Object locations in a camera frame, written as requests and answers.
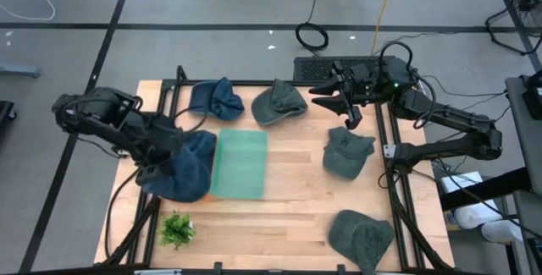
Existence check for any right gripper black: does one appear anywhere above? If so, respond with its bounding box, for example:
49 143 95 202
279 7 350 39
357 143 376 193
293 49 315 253
308 61 384 130

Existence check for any blue denim cap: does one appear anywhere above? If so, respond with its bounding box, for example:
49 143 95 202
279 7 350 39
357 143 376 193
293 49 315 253
180 129 218 183
187 76 246 121
141 151 213 203

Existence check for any grey-green cap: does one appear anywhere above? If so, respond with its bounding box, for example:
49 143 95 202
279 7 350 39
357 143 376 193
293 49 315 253
327 209 395 275
251 78 308 127
322 125 377 181

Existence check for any black keyboard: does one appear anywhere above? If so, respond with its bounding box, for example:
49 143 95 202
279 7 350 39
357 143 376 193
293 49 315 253
293 55 397 84

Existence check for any small green potted plant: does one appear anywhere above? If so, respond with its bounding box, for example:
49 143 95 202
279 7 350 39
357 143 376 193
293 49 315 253
157 210 196 251

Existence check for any green mat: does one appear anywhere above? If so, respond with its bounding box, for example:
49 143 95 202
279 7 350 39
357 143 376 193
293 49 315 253
210 129 269 201

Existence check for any white box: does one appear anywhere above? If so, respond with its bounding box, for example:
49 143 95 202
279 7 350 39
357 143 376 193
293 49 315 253
440 171 484 194

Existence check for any black floor object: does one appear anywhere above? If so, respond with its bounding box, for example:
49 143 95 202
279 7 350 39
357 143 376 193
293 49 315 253
0 100 18 136

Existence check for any grey floor bar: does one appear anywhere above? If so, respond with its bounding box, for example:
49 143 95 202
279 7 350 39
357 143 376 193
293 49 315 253
0 63 41 79

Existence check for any black shelf beam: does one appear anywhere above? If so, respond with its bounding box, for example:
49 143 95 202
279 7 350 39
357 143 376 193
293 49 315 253
440 167 533 212

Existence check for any white paper towel roll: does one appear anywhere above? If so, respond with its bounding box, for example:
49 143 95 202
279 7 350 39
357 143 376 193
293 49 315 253
444 201 503 230
481 219 524 245

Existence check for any grey side table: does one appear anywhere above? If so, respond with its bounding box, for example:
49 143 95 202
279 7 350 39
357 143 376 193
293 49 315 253
504 75 542 195

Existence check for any black device on side table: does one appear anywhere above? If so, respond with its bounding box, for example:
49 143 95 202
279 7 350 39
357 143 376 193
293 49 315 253
521 69 542 120

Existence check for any coiled black floor cable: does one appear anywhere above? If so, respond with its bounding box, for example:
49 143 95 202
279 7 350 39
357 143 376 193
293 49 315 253
295 0 330 52

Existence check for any black hanging table cable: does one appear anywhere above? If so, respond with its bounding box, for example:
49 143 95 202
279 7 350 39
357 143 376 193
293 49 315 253
104 167 143 261

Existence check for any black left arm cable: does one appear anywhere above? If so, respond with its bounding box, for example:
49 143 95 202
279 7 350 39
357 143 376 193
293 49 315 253
172 105 208 135

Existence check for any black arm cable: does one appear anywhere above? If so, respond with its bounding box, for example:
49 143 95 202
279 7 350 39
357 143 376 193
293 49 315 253
379 41 437 130
172 105 208 135

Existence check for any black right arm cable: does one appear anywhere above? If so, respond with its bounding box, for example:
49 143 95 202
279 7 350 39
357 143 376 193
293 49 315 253
379 41 437 130

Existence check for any black aluminium table frame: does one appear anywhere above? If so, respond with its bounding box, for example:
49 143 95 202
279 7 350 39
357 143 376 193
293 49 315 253
93 65 456 274

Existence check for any yellow floor cable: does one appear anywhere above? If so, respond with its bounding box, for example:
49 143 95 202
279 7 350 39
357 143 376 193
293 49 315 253
370 0 401 56

